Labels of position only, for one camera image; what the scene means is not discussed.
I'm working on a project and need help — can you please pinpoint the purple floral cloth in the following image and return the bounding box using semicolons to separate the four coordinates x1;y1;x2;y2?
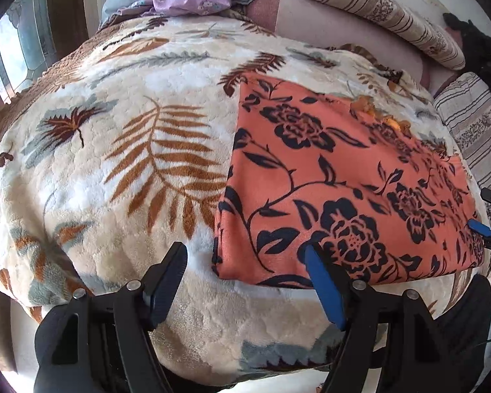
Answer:
115;0;231;18

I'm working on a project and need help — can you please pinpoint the black garment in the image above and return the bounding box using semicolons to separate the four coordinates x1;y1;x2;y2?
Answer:
443;12;491;92

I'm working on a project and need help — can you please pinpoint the striped floral bolster pillow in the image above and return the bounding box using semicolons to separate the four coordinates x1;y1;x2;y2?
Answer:
313;0;466;71

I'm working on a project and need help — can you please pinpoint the striped floral bedding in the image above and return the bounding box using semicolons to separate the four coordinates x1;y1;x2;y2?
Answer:
433;71;491;279

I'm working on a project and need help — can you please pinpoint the orange floral blouse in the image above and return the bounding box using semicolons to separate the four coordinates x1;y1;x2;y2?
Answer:
212;73;484;288

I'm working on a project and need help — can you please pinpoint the stained glass window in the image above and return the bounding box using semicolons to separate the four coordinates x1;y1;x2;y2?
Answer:
0;0;57;103

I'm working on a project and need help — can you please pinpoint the pink mattress sheet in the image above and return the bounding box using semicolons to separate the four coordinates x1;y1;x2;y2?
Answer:
245;0;459;96

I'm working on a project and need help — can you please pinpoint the cream leaf-pattern fleece blanket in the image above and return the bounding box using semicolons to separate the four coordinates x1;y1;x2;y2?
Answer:
0;13;491;388

